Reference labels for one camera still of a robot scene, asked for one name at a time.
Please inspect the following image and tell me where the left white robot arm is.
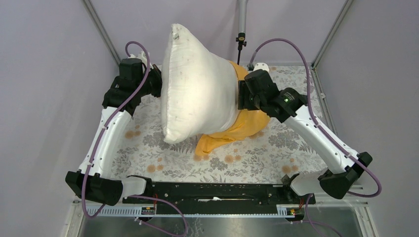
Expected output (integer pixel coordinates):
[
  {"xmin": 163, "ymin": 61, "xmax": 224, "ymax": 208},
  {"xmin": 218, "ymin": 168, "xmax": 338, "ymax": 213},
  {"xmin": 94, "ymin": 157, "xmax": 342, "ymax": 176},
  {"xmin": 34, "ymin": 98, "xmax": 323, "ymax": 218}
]
[{"xmin": 65, "ymin": 58, "xmax": 162, "ymax": 206}]

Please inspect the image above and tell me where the floral tablecloth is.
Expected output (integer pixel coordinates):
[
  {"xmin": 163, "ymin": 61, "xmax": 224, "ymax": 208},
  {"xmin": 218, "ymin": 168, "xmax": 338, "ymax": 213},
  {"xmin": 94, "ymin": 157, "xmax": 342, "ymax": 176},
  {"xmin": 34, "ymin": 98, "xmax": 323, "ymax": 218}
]
[{"xmin": 108, "ymin": 64, "xmax": 331, "ymax": 186}]

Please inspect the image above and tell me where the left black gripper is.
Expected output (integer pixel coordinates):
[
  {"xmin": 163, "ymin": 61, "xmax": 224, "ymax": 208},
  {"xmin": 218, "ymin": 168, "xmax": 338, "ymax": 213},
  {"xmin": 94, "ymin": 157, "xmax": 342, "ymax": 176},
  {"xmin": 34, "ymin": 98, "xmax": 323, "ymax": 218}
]
[{"xmin": 136, "ymin": 64, "xmax": 179, "ymax": 98}]

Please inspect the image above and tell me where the black tripod stand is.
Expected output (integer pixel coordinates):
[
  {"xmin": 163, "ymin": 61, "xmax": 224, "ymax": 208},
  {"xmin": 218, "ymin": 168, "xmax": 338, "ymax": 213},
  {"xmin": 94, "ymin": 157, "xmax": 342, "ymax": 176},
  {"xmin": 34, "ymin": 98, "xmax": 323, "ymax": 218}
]
[{"xmin": 236, "ymin": 0, "xmax": 248, "ymax": 64}]

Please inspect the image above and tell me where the white slotted cable duct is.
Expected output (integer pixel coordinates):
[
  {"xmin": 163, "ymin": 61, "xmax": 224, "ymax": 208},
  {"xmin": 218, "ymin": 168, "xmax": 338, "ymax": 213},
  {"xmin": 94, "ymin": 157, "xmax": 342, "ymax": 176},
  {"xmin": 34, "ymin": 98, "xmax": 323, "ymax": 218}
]
[{"xmin": 97, "ymin": 204, "xmax": 295, "ymax": 218}]

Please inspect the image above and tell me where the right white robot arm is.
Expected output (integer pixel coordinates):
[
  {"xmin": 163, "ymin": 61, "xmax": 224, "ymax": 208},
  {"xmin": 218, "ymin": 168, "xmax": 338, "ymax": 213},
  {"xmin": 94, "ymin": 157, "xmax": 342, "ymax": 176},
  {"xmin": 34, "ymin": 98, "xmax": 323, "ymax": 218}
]
[{"xmin": 238, "ymin": 69, "xmax": 372, "ymax": 203}]

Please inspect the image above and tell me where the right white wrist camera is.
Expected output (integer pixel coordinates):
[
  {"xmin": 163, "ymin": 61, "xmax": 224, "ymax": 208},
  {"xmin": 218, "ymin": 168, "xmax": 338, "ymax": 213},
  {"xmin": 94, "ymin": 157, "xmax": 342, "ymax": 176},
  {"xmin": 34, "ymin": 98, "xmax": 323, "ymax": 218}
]
[{"xmin": 248, "ymin": 62, "xmax": 270, "ymax": 72}]

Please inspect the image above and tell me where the orange pillowcase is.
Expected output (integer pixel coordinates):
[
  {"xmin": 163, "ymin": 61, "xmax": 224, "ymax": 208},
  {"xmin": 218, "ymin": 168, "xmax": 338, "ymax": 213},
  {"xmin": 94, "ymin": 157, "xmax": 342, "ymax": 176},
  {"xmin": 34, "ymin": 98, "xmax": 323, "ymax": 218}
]
[{"xmin": 194, "ymin": 60, "xmax": 272, "ymax": 157}]

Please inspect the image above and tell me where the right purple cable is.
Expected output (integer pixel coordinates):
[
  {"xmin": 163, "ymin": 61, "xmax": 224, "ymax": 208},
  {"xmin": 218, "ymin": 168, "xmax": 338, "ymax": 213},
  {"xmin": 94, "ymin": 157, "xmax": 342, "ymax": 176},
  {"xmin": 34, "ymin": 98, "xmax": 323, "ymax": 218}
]
[{"xmin": 247, "ymin": 38, "xmax": 383, "ymax": 198}]

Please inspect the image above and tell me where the white pillow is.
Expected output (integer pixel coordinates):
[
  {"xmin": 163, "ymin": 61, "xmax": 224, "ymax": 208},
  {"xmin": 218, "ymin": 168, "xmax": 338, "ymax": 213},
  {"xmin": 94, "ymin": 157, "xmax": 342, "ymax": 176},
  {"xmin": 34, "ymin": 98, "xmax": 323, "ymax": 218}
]
[{"xmin": 161, "ymin": 23, "xmax": 239, "ymax": 144}]

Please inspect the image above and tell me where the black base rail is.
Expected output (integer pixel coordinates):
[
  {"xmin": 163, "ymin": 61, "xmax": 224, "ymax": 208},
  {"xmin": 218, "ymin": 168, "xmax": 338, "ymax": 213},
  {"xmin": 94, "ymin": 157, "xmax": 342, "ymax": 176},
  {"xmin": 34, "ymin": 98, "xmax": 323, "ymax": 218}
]
[{"xmin": 123, "ymin": 182, "xmax": 316, "ymax": 212}]

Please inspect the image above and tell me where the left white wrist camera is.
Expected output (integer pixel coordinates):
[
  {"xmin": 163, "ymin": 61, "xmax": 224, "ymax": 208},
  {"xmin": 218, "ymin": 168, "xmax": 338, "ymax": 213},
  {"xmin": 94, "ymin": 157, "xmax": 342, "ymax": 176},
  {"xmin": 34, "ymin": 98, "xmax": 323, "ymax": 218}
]
[{"xmin": 127, "ymin": 51, "xmax": 150, "ymax": 72}]

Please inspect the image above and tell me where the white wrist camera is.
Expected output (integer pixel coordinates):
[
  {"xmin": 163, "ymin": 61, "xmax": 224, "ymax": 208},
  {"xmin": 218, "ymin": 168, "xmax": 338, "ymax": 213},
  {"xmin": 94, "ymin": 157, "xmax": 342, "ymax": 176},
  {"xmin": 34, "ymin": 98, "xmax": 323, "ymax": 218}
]
[
  {"xmin": 248, "ymin": 62, "xmax": 270, "ymax": 72},
  {"xmin": 127, "ymin": 51, "xmax": 150, "ymax": 72}
]

